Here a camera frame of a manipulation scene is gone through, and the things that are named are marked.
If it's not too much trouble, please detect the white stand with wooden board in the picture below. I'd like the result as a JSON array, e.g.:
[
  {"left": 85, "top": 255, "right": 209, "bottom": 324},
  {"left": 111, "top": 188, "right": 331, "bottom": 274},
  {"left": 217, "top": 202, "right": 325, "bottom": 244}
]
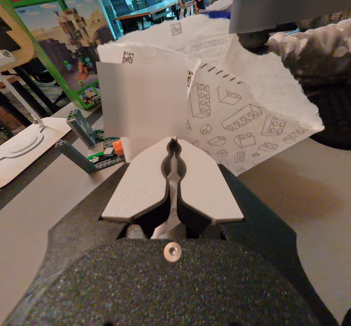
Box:
[{"left": 0, "top": 3, "right": 72, "bottom": 188}]

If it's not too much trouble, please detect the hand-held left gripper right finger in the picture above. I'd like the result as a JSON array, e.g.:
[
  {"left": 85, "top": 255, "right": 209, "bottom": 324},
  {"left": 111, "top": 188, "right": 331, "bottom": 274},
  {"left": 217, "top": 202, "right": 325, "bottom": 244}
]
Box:
[{"left": 175, "top": 138, "right": 244, "bottom": 239}]

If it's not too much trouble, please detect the person's right forearm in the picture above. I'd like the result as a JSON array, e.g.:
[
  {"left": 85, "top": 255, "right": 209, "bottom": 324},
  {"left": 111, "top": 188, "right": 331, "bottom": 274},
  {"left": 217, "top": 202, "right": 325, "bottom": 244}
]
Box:
[{"left": 267, "top": 18, "right": 351, "bottom": 85}]

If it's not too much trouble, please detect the black mesh armrest pad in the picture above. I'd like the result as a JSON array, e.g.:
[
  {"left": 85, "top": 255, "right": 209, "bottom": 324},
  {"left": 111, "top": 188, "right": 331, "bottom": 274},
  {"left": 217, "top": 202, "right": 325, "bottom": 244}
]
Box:
[{"left": 299, "top": 79, "right": 351, "bottom": 151}]

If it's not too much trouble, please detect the wooden-edged office desk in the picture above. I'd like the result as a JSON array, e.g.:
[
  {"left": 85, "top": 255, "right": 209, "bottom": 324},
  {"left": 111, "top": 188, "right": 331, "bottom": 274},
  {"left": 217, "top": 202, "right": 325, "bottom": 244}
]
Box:
[{"left": 115, "top": 0, "right": 180, "bottom": 30}]

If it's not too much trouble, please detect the torn white printed paper bag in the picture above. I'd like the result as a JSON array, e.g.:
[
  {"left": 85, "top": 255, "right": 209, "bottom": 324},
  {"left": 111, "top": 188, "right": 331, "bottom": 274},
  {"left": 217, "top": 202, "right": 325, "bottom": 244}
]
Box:
[{"left": 96, "top": 15, "right": 325, "bottom": 239}]

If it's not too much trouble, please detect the green lego set box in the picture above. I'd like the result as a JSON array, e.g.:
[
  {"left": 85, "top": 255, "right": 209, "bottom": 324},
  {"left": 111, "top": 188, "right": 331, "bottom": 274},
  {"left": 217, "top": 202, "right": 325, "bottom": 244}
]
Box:
[{"left": 0, "top": 0, "right": 103, "bottom": 110}]

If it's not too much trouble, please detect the partly built grey lego model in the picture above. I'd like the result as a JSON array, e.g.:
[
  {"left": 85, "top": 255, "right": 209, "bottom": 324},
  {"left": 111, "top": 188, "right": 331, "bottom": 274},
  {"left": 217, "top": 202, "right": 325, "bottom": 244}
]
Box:
[{"left": 55, "top": 109, "right": 127, "bottom": 174}]

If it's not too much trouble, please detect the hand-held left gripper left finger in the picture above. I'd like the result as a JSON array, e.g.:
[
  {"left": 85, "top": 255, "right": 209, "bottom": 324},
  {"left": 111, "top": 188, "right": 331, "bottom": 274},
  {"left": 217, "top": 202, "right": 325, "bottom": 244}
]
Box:
[{"left": 101, "top": 138, "right": 174, "bottom": 239}]

